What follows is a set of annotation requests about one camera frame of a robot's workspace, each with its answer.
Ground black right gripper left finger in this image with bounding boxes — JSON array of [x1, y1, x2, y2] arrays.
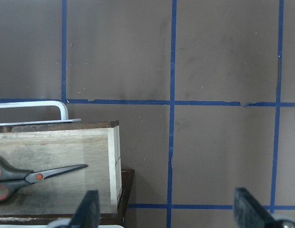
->
[[47, 190, 100, 228]]

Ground light wooden drawer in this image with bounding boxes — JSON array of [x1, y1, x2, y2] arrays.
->
[[0, 102, 122, 216]]

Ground grey orange scissors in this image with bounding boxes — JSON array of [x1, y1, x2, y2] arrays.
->
[[0, 157, 89, 203]]

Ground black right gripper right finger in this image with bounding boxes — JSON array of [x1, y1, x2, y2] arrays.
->
[[234, 188, 295, 228]]

